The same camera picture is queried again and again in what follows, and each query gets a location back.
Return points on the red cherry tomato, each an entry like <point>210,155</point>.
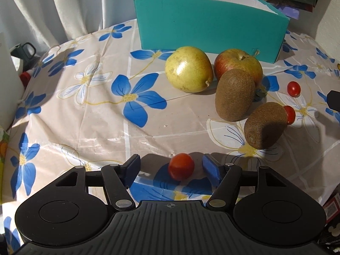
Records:
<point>181,166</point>
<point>290,114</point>
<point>294,88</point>

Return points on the blue floral tablecloth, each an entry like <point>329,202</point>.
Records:
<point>93,122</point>

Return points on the brown kiwi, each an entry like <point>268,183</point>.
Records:
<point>233,95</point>
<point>265,126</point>

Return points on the purple paper box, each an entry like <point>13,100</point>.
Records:
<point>289,12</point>

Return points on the red apple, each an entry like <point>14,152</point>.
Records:
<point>239,62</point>

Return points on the spotted yellow banana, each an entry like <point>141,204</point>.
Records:
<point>338,67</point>

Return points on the teal cardboard box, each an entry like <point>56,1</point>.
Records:
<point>199,26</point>

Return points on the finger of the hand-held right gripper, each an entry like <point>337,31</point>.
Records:
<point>334,100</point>

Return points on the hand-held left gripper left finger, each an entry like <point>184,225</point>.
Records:
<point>132,168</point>

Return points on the white curtain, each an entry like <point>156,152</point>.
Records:
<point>66,5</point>

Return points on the black plastic object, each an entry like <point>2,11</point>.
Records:
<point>25,53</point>

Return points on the yellow pear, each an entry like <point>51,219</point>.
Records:
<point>186,69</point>

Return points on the black printed box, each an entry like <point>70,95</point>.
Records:
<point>330,220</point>

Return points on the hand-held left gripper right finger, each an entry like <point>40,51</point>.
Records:
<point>211,168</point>

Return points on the small red object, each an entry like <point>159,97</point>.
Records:
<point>25,79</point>

